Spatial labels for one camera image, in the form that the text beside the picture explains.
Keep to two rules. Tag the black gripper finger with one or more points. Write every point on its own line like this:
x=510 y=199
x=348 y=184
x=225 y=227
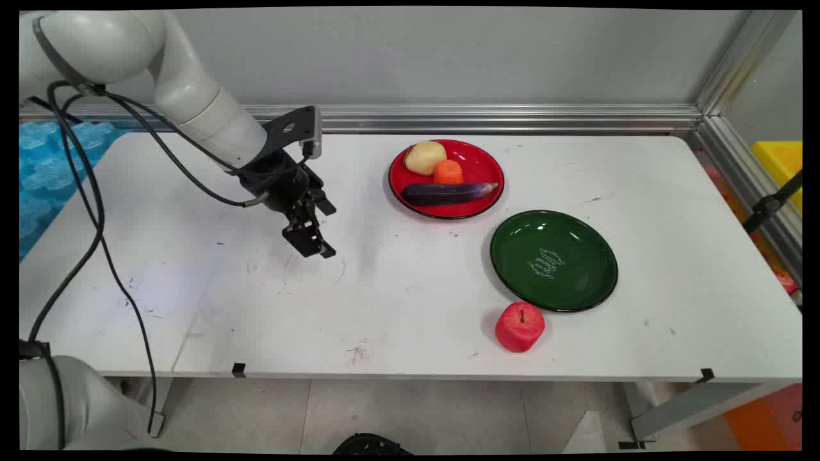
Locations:
x=306 y=242
x=325 y=203

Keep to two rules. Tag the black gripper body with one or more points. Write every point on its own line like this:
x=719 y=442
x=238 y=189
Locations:
x=282 y=182

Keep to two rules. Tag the purple toy eggplant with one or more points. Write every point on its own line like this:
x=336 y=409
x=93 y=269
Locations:
x=445 y=193

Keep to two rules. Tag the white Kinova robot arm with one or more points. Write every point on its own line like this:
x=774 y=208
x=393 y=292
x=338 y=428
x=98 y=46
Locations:
x=192 y=89

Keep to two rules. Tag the yellow toy potato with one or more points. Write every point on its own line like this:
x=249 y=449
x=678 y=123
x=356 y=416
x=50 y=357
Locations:
x=423 y=158

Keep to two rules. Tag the orange toy carrot piece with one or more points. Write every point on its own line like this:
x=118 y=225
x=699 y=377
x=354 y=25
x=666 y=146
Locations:
x=448 y=173

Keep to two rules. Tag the black table edge clip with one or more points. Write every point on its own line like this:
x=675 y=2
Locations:
x=707 y=376
x=239 y=370

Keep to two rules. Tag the red round plate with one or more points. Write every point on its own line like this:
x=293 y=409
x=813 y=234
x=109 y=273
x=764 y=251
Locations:
x=477 y=168

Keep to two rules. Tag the black round floor object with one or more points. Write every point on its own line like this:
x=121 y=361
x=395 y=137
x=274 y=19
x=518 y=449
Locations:
x=371 y=445

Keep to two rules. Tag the white thin table leg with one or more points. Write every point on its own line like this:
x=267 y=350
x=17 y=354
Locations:
x=160 y=403

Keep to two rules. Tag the red toy apple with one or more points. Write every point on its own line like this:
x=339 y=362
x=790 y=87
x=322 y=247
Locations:
x=519 y=328

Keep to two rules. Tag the green round plate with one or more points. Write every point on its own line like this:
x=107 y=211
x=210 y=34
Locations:
x=554 y=261

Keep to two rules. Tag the white slanted table leg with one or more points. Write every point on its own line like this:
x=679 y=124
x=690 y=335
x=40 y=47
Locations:
x=692 y=410

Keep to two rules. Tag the black clamp stand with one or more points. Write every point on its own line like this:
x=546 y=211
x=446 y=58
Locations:
x=769 y=205

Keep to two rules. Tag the yellow plastic bin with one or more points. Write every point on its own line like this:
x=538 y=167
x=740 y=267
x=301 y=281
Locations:
x=781 y=163

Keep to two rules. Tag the red foam mat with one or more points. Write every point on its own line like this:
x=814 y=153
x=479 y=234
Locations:
x=785 y=278

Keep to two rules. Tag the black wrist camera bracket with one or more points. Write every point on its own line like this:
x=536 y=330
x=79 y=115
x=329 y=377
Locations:
x=291 y=131

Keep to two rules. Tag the long aluminium frame rail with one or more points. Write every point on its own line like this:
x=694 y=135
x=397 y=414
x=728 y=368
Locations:
x=512 y=118

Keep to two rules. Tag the short aluminium frame rail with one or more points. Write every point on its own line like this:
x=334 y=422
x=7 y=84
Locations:
x=753 y=186

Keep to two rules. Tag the upright aluminium frame post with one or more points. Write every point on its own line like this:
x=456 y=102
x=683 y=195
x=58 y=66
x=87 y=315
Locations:
x=746 y=61

